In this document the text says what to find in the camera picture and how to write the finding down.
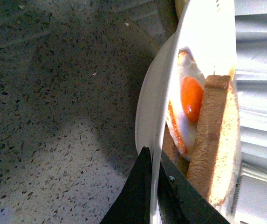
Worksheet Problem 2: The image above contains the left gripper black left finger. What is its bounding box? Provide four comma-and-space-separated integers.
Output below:
101, 147, 152, 224

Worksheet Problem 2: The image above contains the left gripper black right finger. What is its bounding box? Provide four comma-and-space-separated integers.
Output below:
157, 151, 229, 224

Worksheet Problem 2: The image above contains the bread slice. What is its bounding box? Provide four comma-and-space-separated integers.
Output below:
187, 75, 241, 207
163, 132, 190, 176

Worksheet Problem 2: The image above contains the white round plate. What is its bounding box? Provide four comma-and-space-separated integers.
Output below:
135, 0, 237, 224

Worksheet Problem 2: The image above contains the fried egg toy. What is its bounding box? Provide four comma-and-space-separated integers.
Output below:
166, 51, 205, 160

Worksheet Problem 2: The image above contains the grey curtain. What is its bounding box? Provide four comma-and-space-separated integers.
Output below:
233, 0, 267, 224

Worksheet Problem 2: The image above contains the yellow bear tray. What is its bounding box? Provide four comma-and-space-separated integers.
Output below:
174, 0, 186, 19

